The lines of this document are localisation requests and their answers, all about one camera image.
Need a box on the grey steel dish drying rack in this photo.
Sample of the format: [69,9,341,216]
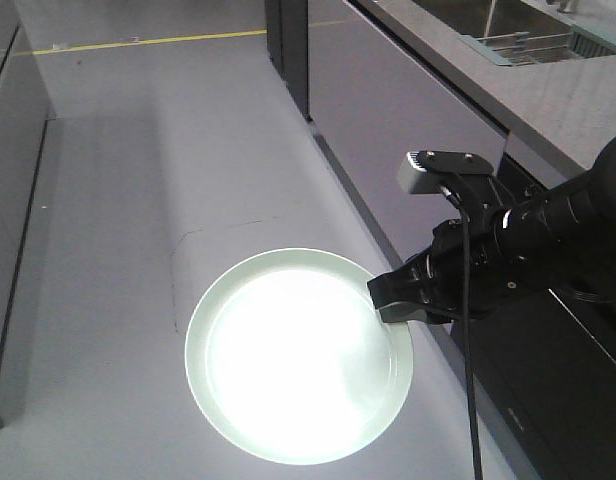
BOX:
[459,25,616,67]

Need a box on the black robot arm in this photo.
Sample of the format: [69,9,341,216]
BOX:
[368,137,616,324]

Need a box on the black camera cable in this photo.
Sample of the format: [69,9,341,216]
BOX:
[437,184,485,480]

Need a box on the light green round plate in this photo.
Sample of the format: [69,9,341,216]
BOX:
[184,248,414,465]

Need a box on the dark tall cabinet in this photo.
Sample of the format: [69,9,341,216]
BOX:
[264,0,311,120]

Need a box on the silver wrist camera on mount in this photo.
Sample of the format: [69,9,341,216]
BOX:
[396,150,515,217]

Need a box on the stainless steel sink basin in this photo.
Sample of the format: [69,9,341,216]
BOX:
[417,0,616,38]

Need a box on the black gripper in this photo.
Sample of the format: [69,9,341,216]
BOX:
[367,219,513,325]

